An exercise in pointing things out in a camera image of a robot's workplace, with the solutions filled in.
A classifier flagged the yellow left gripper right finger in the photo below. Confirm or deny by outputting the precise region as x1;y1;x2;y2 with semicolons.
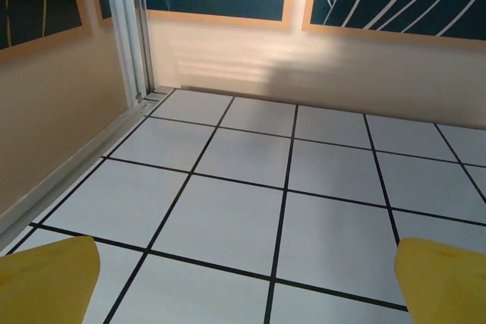
393;237;486;324

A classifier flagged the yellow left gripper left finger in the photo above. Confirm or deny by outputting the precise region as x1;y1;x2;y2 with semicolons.
0;235;102;324

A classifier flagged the aluminium table side rail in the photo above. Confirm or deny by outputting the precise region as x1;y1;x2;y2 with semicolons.
0;87;176;255

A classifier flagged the aluminium corner post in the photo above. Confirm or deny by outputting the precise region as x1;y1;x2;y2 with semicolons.
101;0;157;107

